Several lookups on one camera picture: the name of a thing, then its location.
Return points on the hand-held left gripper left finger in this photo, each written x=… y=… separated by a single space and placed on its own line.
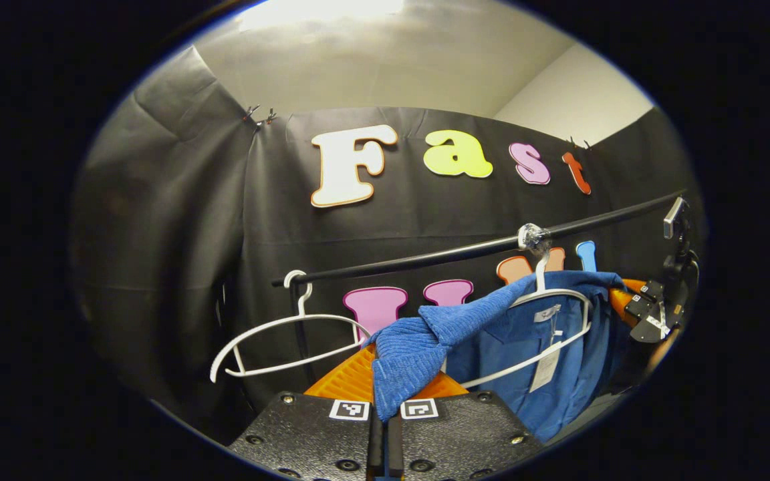
x=375 y=447

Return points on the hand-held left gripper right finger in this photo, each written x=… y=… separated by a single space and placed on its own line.
x=395 y=447

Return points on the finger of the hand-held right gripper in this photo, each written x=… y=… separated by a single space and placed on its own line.
x=642 y=300

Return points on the white hanger with flat bar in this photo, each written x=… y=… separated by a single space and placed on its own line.
x=541 y=277

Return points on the white plastic clothes hanger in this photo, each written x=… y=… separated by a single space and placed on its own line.
x=303 y=300

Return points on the white paper hang tag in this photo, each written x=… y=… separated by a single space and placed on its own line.
x=545 y=367

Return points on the black clothes rack rail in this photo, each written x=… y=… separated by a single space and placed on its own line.
x=425 y=256

